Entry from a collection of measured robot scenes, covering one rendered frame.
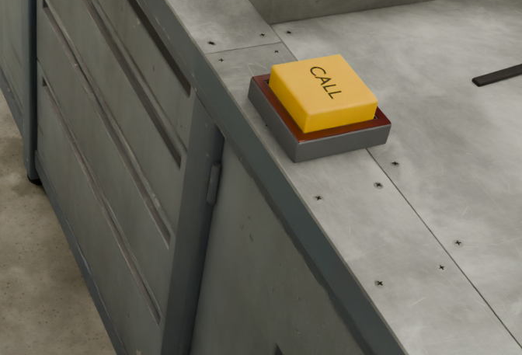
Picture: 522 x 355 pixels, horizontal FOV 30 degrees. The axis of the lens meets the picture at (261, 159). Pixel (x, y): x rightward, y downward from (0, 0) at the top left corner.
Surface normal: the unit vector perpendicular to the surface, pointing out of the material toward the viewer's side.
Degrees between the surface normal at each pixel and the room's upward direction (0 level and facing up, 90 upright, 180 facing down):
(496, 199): 0
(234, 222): 90
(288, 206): 90
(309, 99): 0
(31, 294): 0
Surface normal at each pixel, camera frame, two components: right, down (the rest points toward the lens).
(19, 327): 0.15, -0.74
